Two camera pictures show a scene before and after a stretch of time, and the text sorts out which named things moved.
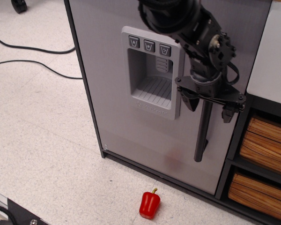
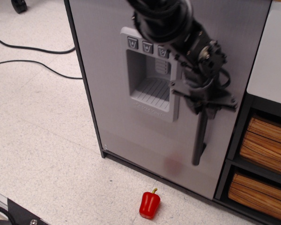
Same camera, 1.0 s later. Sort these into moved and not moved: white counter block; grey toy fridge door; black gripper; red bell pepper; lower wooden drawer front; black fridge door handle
Moved: black gripper; black fridge door handle
Not moved: lower wooden drawer front; red bell pepper; white counter block; grey toy fridge door
